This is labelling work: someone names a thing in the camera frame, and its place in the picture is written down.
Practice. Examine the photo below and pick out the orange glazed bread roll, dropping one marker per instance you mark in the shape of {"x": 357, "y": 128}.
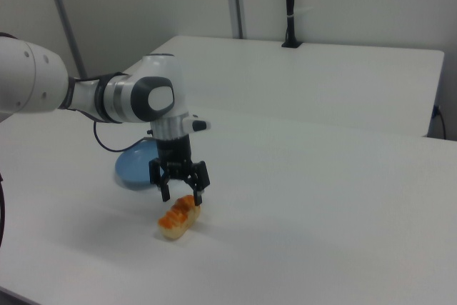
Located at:
{"x": 178, "y": 217}

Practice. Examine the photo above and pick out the slanted grey partition post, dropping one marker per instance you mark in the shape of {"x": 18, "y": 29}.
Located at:
{"x": 66, "y": 23}

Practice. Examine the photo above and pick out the blue round plate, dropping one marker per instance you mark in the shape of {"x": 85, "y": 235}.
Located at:
{"x": 133, "y": 166}

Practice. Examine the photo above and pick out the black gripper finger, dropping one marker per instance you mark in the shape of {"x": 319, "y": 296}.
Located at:
{"x": 198, "y": 180}
{"x": 161, "y": 180}

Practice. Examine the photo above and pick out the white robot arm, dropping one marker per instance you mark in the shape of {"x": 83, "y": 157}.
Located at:
{"x": 157, "y": 73}

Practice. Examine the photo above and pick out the black pole with white band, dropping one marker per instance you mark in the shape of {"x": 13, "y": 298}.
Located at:
{"x": 291, "y": 1}

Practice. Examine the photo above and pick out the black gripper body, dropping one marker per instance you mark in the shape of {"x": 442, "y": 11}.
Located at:
{"x": 174, "y": 153}

